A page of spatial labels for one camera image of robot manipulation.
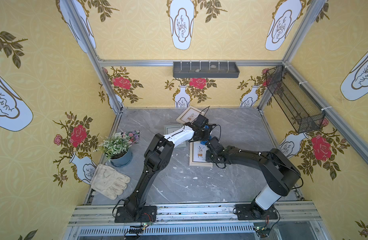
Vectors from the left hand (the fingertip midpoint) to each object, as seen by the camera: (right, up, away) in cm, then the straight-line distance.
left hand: (209, 137), depth 100 cm
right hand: (-1, -13, -6) cm, 14 cm away
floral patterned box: (-52, +1, +4) cm, 52 cm away
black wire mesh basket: (+51, +16, -16) cm, 55 cm away
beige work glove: (-59, -23, -16) cm, 66 cm away
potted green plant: (-52, -4, -21) cm, 56 cm away
